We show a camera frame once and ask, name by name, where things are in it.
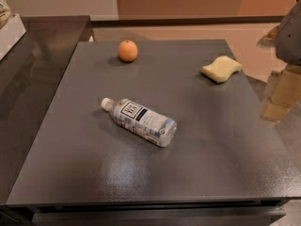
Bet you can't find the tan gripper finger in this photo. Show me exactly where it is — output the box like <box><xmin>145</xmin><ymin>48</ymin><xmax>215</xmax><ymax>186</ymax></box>
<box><xmin>259</xmin><ymin>25</ymin><xmax>278</xmax><ymax>45</ymax></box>
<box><xmin>261</xmin><ymin>64</ymin><xmax>301</xmax><ymax>122</ymax></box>

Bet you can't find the yellow sponge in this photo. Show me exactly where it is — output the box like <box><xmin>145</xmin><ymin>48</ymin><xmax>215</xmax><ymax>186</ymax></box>
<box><xmin>200</xmin><ymin>56</ymin><xmax>242</xmax><ymax>84</ymax></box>

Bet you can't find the orange fruit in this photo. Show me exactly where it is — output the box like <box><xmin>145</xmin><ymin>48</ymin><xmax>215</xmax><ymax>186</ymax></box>
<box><xmin>119</xmin><ymin>40</ymin><xmax>138</xmax><ymax>62</ymax></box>

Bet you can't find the clear plastic water bottle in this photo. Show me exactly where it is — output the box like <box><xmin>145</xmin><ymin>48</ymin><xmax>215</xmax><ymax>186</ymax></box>
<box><xmin>101</xmin><ymin>98</ymin><xmax>177</xmax><ymax>147</ymax></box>

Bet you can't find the dark side counter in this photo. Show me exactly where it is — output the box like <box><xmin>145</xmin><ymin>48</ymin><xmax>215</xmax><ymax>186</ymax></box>
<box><xmin>0</xmin><ymin>16</ymin><xmax>93</xmax><ymax>207</ymax></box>

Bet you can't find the white box on counter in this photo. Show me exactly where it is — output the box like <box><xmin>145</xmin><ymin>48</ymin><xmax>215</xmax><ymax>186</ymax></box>
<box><xmin>0</xmin><ymin>13</ymin><xmax>26</xmax><ymax>60</ymax></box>

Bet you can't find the packaged item on box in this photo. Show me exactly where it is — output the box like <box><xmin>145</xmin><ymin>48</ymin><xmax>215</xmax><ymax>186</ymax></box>
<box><xmin>0</xmin><ymin>0</ymin><xmax>11</xmax><ymax>29</ymax></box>

